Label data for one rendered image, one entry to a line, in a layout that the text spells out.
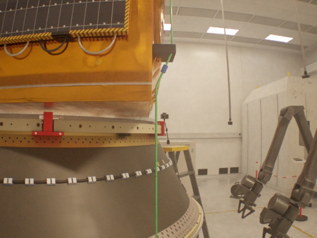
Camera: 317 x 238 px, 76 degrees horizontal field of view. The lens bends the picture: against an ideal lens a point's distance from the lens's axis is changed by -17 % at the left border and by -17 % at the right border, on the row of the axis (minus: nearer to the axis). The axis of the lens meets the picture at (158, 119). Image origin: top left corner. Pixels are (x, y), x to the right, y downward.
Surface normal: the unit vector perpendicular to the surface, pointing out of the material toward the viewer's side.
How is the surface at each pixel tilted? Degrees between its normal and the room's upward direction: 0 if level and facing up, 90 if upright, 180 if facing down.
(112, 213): 62
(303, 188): 90
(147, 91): 90
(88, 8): 90
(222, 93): 90
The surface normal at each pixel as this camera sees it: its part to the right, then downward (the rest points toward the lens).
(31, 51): 0.02, -0.04
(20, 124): 0.39, -0.06
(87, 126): 0.65, -0.05
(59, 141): 0.47, -0.52
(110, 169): 0.64, -0.51
